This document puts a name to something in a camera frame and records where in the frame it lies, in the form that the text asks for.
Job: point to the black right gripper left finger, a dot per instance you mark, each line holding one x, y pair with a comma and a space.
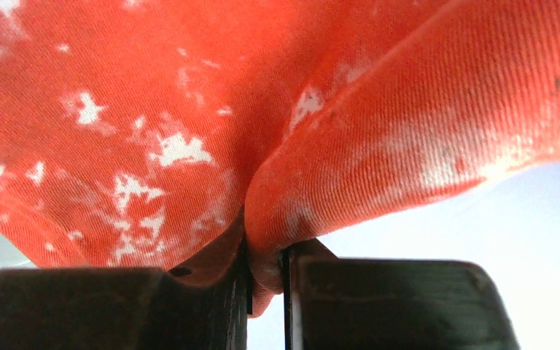
201, 304

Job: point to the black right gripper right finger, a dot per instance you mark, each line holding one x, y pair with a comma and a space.
342, 303

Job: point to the red garment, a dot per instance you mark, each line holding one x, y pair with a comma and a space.
132, 132

